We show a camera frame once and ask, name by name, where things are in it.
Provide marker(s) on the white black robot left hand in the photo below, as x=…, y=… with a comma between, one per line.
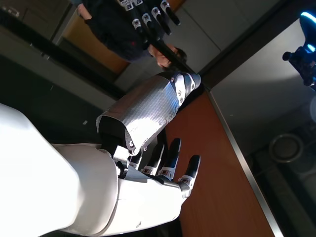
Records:
x=158, y=19

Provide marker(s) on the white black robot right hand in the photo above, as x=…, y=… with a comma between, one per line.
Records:
x=74, y=187

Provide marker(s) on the black pole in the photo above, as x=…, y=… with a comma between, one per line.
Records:
x=172, y=57

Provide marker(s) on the person in dark clothing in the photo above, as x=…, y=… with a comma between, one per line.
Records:
x=111, y=32

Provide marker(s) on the robot head with blue light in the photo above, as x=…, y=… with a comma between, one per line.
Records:
x=303, y=61

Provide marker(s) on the large round ceiling fixture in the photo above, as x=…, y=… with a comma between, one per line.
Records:
x=285, y=148

